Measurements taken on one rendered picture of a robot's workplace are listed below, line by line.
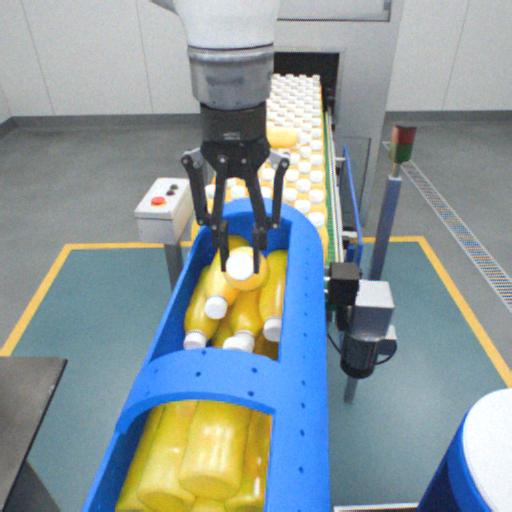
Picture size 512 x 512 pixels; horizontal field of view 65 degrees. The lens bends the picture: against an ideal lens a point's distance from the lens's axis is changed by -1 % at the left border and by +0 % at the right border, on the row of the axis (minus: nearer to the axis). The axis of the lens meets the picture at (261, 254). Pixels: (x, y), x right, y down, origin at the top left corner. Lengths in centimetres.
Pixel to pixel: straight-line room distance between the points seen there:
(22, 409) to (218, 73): 64
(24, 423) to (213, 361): 40
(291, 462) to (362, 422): 149
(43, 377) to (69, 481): 111
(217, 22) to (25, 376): 69
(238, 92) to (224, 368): 31
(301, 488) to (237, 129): 38
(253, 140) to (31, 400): 59
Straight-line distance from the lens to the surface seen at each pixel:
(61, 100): 549
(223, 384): 49
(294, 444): 49
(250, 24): 43
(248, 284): 61
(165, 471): 54
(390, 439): 194
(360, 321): 120
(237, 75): 44
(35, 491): 106
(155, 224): 110
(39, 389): 85
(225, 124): 46
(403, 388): 211
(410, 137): 122
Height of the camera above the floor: 163
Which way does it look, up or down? 36 degrees down
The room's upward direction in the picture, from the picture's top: straight up
